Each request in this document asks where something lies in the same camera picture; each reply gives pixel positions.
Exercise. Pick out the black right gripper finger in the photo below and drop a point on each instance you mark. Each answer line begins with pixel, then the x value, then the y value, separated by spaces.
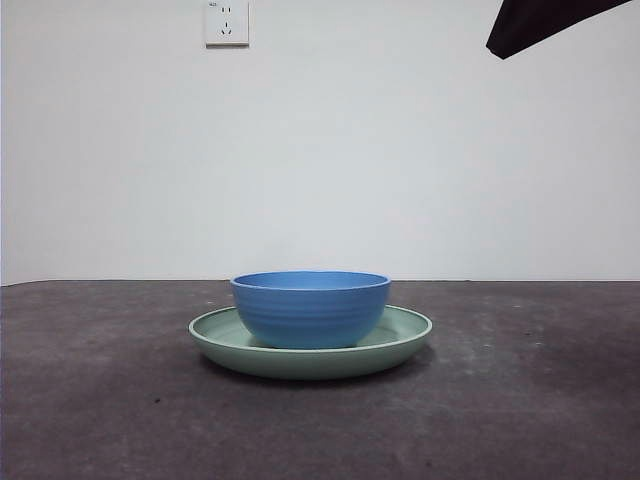
pixel 530 22

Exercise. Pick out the blue ribbed bowl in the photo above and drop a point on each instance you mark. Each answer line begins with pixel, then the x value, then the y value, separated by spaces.
pixel 310 310

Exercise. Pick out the green shallow plate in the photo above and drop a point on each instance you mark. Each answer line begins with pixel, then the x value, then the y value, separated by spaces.
pixel 300 362

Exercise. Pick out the white wall socket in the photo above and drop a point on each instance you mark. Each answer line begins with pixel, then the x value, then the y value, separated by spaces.
pixel 227 25

